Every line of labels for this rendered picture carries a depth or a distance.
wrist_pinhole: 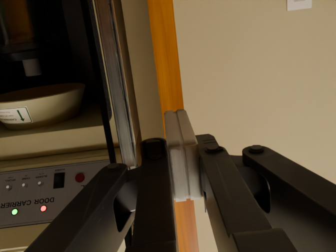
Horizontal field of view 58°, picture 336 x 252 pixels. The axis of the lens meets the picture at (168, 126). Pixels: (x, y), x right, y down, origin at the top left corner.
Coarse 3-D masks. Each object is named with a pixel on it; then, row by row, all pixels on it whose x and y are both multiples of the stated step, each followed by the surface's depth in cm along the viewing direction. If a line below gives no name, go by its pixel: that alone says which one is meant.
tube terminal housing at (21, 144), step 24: (120, 0) 53; (96, 24) 45; (120, 24) 49; (120, 48) 46; (72, 120) 54; (96, 120) 52; (0, 144) 49; (24, 144) 49; (48, 144) 49; (72, 144) 50; (96, 144) 50
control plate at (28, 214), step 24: (48, 168) 47; (72, 168) 47; (96, 168) 46; (0, 192) 45; (24, 192) 45; (48, 192) 45; (72, 192) 45; (0, 216) 44; (24, 216) 44; (48, 216) 43
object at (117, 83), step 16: (96, 0) 14; (112, 16) 14; (112, 32) 15; (112, 48) 15; (112, 64) 15; (112, 80) 15; (112, 96) 15; (128, 112) 16; (128, 128) 16; (128, 144) 16; (128, 160) 16
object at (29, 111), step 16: (0, 96) 59; (16, 96) 62; (32, 96) 64; (48, 96) 50; (64, 96) 52; (80, 96) 57; (0, 112) 51; (16, 112) 50; (32, 112) 50; (48, 112) 51; (64, 112) 54; (16, 128) 52
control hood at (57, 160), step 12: (48, 156) 49; (60, 156) 49; (72, 156) 48; (84, 156) 48; (96, 156) 47; (108, 156) 47; (120, 156) 47; (0, 168) 47; (12, 168) 47; (24, 168) 47; (0, 228) 43; (12, 228) 43; (24, 228) 43; (36, 228) 43; (132, 228) 42; (0, 240) 42; (12, 240) 42; (24, 240) 42
